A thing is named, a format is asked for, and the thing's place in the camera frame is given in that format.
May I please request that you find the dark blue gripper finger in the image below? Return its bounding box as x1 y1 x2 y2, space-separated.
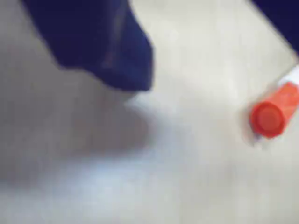
251 0 299 57
22 0 156 93

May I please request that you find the white pen with red cap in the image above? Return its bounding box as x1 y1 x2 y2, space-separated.
249 65 299 140

